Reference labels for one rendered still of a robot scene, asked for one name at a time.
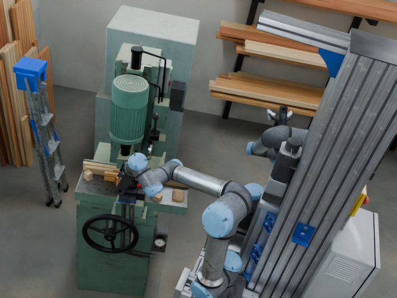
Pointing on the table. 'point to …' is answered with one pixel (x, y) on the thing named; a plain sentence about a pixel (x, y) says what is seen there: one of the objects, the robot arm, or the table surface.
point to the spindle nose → (125, 149)
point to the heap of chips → (178, 196)
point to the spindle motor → (128, 109)
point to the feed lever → (155, 128)
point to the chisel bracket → (123, 158)
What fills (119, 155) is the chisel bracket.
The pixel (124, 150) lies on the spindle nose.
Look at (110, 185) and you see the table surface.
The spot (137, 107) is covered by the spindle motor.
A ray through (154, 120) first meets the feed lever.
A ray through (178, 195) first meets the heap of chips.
